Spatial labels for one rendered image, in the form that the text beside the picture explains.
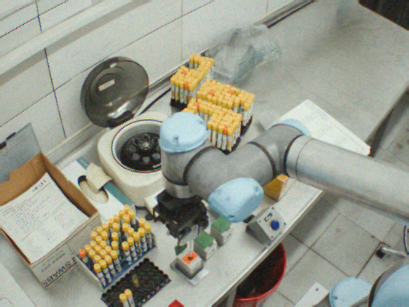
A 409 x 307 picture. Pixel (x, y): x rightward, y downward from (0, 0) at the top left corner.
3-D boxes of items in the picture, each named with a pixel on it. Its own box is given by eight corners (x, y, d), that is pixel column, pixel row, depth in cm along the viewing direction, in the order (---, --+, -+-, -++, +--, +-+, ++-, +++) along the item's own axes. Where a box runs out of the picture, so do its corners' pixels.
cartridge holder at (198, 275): (194, 287, 113) (195, 281, 110) (169, 266, 117) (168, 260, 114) (208, 273, 115) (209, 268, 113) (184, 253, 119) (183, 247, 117)
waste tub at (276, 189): (278, 203, 131) (283, 182, 123) (240, 180, 136) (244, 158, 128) (300, 174, 138) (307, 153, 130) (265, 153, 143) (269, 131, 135)
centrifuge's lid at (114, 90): (78, 77, 115) (67, 66, 120) (96, 147, 132) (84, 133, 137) (145, 46, 124) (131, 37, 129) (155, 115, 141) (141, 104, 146)
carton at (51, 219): (45, 293, 109) (28, 268, 97) (-6, 226, 121) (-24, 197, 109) (109, 240, 121) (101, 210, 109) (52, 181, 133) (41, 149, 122)
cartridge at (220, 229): (222, 246, 121) (224, 234, 116) (209, 237, 123) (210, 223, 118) (232, 237, 123) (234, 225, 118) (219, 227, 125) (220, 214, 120)
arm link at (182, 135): (181, 153, 69) (148, 121, 73) (182, 197, 77) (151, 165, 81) (220, 129, 72) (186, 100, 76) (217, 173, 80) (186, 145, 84)
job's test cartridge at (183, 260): (190, 278, 113) (190, 268, 108) (176, 267, 115) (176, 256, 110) (200, 268, 115) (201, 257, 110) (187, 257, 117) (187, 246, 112)
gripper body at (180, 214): (152, 222, 92) (148, 188, 83) (182, 198, 97) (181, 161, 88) (180, 245, 89) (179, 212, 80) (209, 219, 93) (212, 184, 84)
